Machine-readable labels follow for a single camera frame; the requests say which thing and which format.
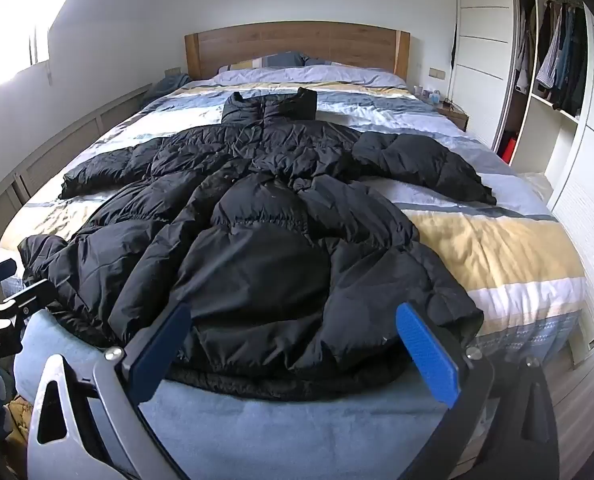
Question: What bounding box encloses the hanging light garment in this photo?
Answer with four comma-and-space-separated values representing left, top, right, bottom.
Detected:
514, 4, 537, 96

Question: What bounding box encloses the hanging clothes row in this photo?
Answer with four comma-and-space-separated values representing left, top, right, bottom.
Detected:
534, 0, 594, 117

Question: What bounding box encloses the striped duvet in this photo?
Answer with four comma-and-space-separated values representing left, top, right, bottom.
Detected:
0, 66, 587, 356

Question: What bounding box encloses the wooden headboard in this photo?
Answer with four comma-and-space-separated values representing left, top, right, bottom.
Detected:
184, 21, 411, 85

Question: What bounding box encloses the light blue blanket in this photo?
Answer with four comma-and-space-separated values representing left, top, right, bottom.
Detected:
14, 307, 478, 480

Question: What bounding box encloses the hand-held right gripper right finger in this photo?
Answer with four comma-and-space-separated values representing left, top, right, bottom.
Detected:
394, 302, 560, 480

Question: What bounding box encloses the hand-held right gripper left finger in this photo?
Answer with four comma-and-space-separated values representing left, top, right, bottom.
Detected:
27, 302, 193, 480

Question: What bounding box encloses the white wardrobe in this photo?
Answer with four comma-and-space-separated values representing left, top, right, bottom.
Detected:
450, 0, 594, 361

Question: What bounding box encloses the striped pillow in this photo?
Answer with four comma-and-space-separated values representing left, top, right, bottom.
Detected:
218, 51, 305, 74

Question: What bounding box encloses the red container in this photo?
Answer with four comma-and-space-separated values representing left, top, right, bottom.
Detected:
497, 132, 519, 164

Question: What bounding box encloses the wooden nightstand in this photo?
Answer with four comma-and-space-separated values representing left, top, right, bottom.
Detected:
434, 100, 470, 133

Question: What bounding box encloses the black puffer jacket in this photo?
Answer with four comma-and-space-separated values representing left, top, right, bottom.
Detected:
18, 87, 498, 402

